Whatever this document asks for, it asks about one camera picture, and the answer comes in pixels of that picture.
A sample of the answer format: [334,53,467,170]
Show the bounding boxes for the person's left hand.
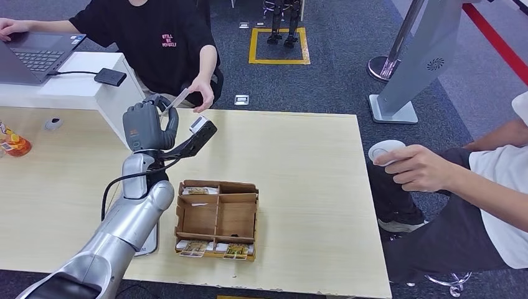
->
[186,76,215,114]
[373,144,455,192]

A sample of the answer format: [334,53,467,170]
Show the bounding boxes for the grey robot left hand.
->
[122,93,180,153]

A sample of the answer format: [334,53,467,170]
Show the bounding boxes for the person's right hand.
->
[0,18,33,42]

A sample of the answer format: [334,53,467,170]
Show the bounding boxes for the white ID card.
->
[163,87,191,113]

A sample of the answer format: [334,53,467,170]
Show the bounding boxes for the white handheld remote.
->
[367,139,407,167]

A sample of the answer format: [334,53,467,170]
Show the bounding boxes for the wooden compartment box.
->
[174,180,260,263]

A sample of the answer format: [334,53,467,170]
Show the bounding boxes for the person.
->
[0,0,225,114]
[366,91,528,285]

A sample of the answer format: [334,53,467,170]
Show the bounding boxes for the white paper card sleeve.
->
[214,243,253,254]
[175,240,215,252]
[182,186,220,196]

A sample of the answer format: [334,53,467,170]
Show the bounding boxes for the grey card reader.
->
[134,221,159,257]

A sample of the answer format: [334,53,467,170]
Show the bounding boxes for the black office chair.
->
[206,68,225,105]

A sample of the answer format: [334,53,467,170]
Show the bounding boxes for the grey laptop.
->
[0,32,87,87]

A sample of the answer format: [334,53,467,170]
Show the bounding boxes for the white shoe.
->
[378,219,430,234]

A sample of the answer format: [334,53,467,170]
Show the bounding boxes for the black adapter box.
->
[93,68,128,87]

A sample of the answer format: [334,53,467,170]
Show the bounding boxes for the yellow floor tape square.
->
[249,27,312,65]

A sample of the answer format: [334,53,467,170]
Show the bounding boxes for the white desk riser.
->
[0,51,146,147]

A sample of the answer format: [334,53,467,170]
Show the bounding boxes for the black humanoid robot legs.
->
[267,0,302,48]

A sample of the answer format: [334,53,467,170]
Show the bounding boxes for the grey kiosk stand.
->
[369,0,469,125]

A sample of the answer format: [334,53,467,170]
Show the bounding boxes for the orange drink bottle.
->
[0,120,32,158]

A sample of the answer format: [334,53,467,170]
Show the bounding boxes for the chrome chair base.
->
[406,272,473,299]

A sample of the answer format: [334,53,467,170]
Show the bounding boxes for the black adapter cable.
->
[47,70,100,77]

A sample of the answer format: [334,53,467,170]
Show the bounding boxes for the chrome stanchion post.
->
[367,0,428,83]

